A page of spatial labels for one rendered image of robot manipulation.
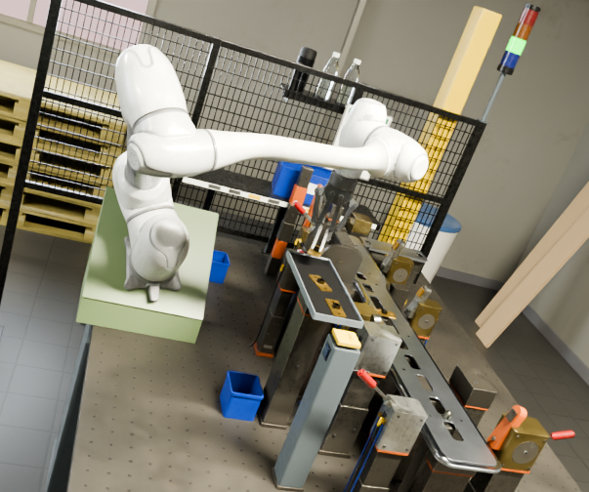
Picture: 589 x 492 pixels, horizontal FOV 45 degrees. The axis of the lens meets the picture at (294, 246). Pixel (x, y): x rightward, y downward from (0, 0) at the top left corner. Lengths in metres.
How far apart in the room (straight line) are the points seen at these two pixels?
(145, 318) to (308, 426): 0.75
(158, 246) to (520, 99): 4.05
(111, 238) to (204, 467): 0.83
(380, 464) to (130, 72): 1.10
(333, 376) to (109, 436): 0.60
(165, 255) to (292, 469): 0.71
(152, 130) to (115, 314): 0.88
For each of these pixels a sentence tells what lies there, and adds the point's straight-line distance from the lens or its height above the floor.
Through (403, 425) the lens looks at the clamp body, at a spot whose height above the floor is 1.03.
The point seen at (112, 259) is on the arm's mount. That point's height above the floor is 0.89.
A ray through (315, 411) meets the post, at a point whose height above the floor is 0.96.
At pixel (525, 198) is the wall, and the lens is 6.01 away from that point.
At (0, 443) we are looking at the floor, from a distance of 2.92.
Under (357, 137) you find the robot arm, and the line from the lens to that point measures 1.87.
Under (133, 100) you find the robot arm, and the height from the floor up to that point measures 1.53.
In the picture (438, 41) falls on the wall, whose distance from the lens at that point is 5.33.
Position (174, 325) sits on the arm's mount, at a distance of 2.33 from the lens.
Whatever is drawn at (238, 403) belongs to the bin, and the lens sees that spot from 2.07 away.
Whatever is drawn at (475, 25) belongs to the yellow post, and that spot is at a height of 1.92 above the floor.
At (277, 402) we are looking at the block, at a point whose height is 0.79.
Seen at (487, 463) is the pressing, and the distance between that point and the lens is 1.85.
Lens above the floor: 1.92
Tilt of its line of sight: 21 degrees down
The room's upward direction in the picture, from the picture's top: 20 degrees clockwise
